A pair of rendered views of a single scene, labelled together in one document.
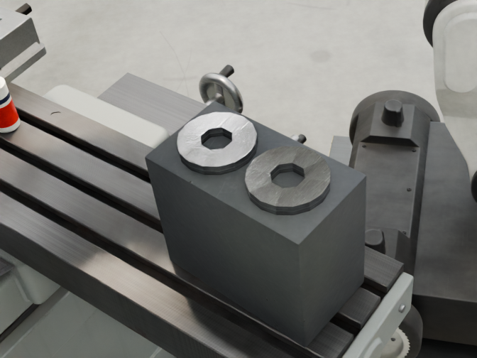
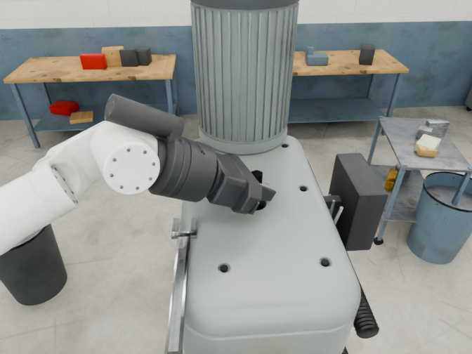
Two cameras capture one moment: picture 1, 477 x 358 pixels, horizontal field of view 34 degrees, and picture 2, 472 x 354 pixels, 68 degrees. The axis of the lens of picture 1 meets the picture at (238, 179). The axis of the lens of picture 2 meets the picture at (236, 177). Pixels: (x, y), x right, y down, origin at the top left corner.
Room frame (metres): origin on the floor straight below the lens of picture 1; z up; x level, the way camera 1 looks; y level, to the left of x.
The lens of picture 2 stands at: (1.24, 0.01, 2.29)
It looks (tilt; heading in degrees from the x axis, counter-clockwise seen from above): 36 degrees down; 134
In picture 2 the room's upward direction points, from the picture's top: straight up
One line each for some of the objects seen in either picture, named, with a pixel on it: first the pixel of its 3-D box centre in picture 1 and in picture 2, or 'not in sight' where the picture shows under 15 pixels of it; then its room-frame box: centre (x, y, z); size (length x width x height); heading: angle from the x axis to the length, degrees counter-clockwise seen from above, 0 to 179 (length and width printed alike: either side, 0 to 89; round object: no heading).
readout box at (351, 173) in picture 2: not in sight; (355, 201); (0.95, 0.82, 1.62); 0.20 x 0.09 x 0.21; 138
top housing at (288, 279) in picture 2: not in sight; (253, 230); (0.93, 0.38, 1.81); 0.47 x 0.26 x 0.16; 138
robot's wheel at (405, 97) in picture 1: (395, 131); not in sight; (1.28, -0.36, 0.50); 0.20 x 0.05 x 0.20; 71
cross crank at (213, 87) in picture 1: (211, 105); not in sight; (1.32, 0.04, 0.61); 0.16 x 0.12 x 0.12; 138
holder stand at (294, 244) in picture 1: (258, 218); not in sight; (0.62, -0.02, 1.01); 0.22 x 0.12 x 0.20; 44
